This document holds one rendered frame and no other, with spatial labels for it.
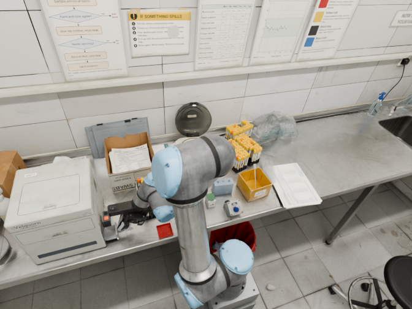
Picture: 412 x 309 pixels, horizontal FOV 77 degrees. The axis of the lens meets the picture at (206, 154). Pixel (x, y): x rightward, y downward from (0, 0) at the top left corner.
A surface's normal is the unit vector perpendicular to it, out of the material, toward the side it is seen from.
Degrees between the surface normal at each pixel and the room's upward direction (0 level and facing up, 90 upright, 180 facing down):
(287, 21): 93
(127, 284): 0
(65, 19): 95
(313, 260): 0
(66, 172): 0
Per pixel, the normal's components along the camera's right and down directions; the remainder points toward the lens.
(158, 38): 0.35, 0.69
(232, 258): 0.22, -0.73
